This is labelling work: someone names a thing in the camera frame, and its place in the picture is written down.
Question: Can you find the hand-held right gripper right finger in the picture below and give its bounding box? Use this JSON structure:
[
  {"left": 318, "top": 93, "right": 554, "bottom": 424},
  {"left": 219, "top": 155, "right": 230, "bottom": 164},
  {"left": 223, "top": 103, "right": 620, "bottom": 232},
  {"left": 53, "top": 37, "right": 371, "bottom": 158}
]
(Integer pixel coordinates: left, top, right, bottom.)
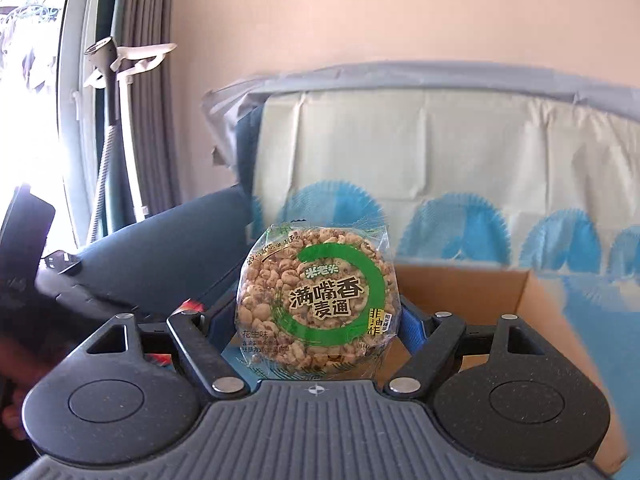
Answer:
[{"left": 381, "top": 299, "right": 565, "bottom": 399}]

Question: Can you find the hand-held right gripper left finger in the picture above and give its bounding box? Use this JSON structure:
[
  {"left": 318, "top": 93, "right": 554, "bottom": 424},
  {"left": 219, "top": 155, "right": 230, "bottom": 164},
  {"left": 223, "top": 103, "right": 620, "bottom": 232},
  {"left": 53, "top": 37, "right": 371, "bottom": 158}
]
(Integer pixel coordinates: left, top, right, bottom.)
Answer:
[{"left": 65, "top": 304, "right": 252, "bottom": 402}]

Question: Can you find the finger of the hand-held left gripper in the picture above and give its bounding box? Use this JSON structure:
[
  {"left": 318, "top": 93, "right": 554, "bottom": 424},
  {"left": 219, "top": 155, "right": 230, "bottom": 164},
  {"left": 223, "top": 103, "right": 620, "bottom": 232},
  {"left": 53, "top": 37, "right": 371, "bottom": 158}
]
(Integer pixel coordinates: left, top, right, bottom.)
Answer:
[{"left": 35, "top": 254, "right": 168, "bottom": 333}]

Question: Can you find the red snack packet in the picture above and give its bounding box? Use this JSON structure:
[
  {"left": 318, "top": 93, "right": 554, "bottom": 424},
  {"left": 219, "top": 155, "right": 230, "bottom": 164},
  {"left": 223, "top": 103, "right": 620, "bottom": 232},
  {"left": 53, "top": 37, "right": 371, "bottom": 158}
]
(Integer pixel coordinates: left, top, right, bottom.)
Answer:
[{"left": 150, "top": 298, "right": 207, "bottom": 367}]

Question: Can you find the cardboard box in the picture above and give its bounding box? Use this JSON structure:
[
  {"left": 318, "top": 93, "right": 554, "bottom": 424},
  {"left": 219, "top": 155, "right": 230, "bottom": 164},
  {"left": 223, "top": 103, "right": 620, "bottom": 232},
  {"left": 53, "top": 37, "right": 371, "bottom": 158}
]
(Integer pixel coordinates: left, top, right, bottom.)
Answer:
[{"left": 372, "top": 264, "right": 632, "bottom": 479}]

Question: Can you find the round puffed grain cake packet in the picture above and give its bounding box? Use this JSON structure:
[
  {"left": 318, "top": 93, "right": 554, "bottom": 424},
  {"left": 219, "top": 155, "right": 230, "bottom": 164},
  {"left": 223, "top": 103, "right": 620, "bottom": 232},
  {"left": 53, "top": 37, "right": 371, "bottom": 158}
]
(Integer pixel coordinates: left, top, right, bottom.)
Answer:
[{"left": 234, "top": 221, "right": 404, "bottom": 379}]

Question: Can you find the person's left hand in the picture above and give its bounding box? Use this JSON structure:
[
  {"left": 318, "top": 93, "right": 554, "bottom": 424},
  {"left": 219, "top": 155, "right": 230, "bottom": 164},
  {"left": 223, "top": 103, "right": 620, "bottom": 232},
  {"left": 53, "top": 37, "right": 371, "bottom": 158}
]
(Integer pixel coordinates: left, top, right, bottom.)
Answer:
[{"left": 0, "top": 341, "right": 52, "bottom": 442}]

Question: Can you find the blue sofa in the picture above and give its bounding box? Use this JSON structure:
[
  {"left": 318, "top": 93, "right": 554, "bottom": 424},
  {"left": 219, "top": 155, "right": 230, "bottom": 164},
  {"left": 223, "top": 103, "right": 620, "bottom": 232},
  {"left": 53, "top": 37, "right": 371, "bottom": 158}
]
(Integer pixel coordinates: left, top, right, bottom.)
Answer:
[{"left": 75, "top": 105, "right": 262, "bottom": 322}]

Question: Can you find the blue white printed blanket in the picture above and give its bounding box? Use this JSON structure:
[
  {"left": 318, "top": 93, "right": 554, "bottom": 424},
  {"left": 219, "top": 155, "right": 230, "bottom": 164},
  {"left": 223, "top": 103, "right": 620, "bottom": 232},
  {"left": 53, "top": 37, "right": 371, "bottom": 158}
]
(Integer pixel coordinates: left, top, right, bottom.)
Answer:
[{"left": 246, "top": 87, "right": 640, "bottom": 431}]

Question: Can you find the grey curtain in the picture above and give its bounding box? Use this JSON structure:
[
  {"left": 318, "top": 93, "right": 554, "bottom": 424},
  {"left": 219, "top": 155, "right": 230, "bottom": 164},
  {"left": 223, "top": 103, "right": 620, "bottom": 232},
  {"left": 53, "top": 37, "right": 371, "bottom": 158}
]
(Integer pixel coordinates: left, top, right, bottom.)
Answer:
[{"left": 99, "top": 0, "right": 187, "bottom": 232}]

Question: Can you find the clothes drying rack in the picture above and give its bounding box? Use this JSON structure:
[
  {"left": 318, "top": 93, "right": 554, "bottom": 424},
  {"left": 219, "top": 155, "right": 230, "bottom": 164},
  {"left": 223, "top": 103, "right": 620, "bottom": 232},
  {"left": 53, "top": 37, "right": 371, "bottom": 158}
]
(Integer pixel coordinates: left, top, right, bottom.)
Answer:
[{"left": 0, "top": 0, "right": 69, "bottom": 97}]

